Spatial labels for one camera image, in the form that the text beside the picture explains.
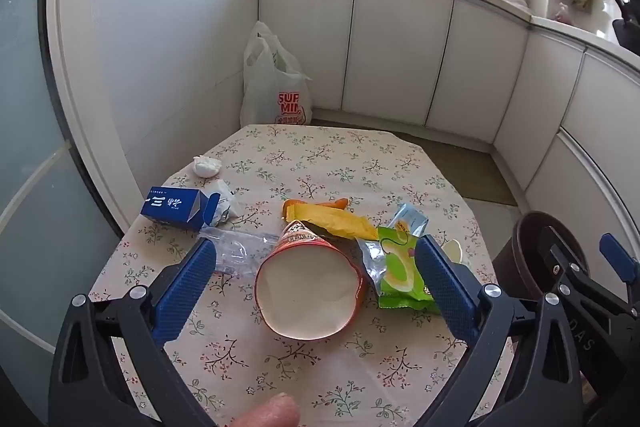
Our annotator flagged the white paper cup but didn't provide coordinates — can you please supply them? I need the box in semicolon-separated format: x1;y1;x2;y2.
440;238;473;268

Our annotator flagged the brown floor mat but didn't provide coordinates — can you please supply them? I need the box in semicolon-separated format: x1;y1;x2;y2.
312;119;518;208

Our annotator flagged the light blue wrapper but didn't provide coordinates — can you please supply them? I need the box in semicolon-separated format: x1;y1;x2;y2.
385;203;430;238

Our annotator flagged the green snack packet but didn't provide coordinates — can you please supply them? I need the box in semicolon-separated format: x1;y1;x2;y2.
357;227;441;313

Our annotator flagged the clear plastic wrapper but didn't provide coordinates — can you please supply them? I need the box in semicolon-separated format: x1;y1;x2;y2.
200;227;281;278

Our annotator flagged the blue milk carton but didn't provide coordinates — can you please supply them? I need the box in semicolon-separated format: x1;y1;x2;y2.
141;187;223;232

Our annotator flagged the frosted glass door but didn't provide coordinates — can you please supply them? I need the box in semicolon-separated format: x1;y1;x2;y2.
0;0;126;358

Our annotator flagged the red instant noodle cup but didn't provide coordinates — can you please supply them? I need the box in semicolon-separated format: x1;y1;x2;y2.
254;219;368;340

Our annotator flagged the brown trash bin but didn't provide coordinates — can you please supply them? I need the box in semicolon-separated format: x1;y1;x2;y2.
492;211;591;303

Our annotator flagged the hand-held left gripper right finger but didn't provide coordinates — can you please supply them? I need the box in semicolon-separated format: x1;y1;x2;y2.
414;234;577;427

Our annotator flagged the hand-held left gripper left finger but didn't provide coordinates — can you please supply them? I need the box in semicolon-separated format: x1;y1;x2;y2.
47;238;218;427

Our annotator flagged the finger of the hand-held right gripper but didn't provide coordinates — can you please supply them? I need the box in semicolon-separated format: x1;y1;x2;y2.
537;227;601;308
597;233;640;283

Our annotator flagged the floral tablecloth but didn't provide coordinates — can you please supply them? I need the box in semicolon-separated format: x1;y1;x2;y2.
87;124;501;427

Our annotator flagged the white crumpled tissue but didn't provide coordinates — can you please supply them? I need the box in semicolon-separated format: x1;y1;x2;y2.
191;155;222;178

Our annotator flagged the person's left hand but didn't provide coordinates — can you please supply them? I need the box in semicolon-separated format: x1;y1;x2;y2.
235;394;301;427

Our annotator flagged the crumpled clear plastic wrap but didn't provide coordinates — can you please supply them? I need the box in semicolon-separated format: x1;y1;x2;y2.
210;179;244;228

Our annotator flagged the yellow snack wrapper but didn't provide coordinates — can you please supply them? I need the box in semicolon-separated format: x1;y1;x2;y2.
282;198;379;241

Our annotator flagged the white kitchen cabinet unit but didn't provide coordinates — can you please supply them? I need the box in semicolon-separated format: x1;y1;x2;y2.
257;0;640;268

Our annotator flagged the white plastic shopping bag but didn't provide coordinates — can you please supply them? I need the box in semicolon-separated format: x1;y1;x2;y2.
240;21;314;128

